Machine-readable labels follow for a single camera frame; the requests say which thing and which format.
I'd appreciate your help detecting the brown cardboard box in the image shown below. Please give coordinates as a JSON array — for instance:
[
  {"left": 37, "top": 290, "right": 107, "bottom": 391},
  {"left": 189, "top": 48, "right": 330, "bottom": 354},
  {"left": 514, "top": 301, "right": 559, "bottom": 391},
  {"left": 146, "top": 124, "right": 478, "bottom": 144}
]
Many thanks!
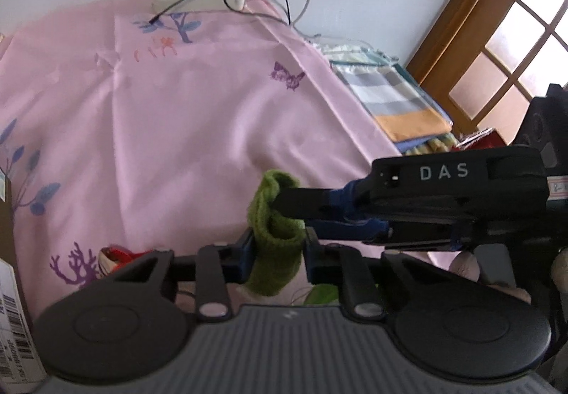
[{"left": 0, "top": 174, "right": 48, "bottom": 383}]

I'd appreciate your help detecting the green plush toy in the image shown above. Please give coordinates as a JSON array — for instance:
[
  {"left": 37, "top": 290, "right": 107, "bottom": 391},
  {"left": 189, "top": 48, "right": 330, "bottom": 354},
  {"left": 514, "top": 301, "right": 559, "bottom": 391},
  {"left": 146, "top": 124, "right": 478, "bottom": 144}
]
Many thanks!
[{"left": 305, "top": 285, "right": 342, "bottom": 307}]

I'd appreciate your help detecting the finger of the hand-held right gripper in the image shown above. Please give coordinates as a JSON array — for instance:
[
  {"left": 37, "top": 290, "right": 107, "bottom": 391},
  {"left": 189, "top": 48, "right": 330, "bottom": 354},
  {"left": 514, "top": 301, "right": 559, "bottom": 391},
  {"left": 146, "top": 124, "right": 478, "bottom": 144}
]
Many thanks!
[
  {"left": 305, "top": 219, "right": 394, "bottom": 246},
  {"left": 274, "top": 176, "right": 389, "bottom": 223}
]

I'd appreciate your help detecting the pink printed bedsheet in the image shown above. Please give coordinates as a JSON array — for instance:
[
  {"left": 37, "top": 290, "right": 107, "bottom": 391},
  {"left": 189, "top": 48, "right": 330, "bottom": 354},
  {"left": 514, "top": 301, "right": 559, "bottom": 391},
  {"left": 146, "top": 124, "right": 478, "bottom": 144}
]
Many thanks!
[{"left": 0, "top": 0, "right": 450, "bottom": 333}]

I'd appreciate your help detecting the striped folded cloth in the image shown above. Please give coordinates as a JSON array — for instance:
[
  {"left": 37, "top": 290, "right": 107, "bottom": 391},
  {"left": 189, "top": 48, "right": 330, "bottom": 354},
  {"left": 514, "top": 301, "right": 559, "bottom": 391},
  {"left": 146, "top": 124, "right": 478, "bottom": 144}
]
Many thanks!
[{"left": 334, "top": 62, "right": 453, "bottom": 143}]

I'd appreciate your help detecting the person's right hand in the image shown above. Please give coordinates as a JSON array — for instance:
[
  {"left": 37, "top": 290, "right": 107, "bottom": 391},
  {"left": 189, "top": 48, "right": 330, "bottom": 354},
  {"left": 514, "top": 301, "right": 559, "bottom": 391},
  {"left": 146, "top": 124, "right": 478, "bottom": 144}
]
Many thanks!
[{"left": 550, "top": 253, "right": 568, "bottom": 289}]

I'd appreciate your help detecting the green knitted sock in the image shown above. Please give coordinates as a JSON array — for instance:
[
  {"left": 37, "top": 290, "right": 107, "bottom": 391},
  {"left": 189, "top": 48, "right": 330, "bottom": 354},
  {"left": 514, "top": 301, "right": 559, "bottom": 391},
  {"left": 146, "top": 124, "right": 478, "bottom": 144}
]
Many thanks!
[{"left": 243, "top": 170, "right": 307, "bottom": 298}]

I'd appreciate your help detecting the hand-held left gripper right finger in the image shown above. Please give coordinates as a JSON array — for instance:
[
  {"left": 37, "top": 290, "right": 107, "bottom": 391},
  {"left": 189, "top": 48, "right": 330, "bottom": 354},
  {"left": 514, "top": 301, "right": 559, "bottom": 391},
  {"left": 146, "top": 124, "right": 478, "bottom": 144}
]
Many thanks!
[{"left": 305, "top": 228, "right": 450, "bottom": 321}]

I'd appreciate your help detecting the red patterned scarf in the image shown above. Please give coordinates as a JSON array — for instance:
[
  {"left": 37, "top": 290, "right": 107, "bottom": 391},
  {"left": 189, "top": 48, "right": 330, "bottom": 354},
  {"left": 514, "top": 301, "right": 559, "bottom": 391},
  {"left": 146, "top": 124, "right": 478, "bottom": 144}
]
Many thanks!
[{"left": 98, "top": 245, "right": 154, "bottom": 278}]

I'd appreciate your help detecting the red packet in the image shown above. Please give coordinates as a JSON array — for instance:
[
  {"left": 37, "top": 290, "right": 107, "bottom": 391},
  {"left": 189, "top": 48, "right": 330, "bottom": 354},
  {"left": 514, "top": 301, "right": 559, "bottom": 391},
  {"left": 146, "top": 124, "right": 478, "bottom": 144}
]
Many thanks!
[{"left": 455, "top": 128, "right": 505, "bottom": 152}]

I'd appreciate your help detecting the pale green folded cloth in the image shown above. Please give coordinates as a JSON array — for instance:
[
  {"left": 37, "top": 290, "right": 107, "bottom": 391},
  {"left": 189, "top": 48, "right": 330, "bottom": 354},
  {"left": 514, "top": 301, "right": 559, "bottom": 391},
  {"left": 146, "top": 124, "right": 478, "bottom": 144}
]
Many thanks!
[{"left": 316, "top": 38, "right": 397, "bottom": 67}]

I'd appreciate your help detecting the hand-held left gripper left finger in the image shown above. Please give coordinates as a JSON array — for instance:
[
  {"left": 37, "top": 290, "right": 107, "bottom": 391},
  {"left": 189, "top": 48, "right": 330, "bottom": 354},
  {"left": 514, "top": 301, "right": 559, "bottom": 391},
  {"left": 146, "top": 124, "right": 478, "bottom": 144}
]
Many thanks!
[{"left": 109, "top": 229, "right": 257, "bottom": 324}]

